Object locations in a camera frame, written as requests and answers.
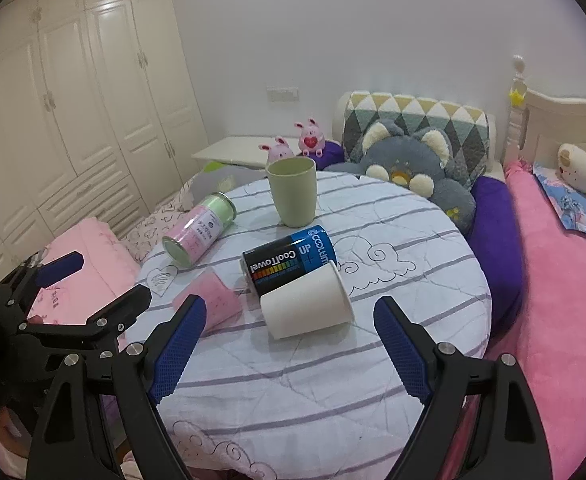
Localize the green plastic cup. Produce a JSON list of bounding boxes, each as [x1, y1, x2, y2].
[[266, 157, 317, 228]]

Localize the white paper cup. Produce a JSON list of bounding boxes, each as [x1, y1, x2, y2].
[[261, 261, 354, 340]]

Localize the pink folded quilt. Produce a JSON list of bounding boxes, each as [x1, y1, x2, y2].
[[28, 217, 140, 324]]

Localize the heart pattern sheet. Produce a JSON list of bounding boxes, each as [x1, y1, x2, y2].
[[120, 177, 194, 263]]

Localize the pink blanket on bed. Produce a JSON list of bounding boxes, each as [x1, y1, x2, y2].
[[461, 160, 586, 479]]

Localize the pink sponge block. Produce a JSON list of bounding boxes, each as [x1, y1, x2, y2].
[[173, 269, 242, 334]]

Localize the white striped table quilt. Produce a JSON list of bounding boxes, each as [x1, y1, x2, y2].
[[126, 172, 492, 479]]

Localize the blue cool towel can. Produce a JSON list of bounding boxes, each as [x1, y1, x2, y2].
[[241, 226, 336, 297]]

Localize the cream wardrobe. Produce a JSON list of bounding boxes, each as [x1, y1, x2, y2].
[[0, 0, 208, 278]]

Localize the purple cushion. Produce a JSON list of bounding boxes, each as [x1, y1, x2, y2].
[[317, 138, 524, 340]]

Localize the white side table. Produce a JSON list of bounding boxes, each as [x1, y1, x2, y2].
[[192, 136, 278, 169]]

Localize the blue floral pillow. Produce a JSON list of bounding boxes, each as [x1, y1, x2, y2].
[[533, 162, 586, 234]]

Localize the pink bunny plush front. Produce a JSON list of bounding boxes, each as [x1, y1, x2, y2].
[[258, 136, 295, 166]]

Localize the pink bunny plush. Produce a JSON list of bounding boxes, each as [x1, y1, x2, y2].
[[258, 136, 295, 166], [295, 118, 325, 157]]

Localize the pink bunny plush back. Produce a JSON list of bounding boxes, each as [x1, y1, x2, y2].
[[295, 118, 325, 157]]

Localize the grey cat plush cushion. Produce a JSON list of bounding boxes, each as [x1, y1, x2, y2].
[[327, 119, 476, 234]]

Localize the triangle pattern pillow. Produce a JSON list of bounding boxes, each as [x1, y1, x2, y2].
[[337, 91, 494, 188]]

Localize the cream bed headboard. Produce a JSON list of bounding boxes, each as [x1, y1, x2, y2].
[[502, 55, 586, 168]]

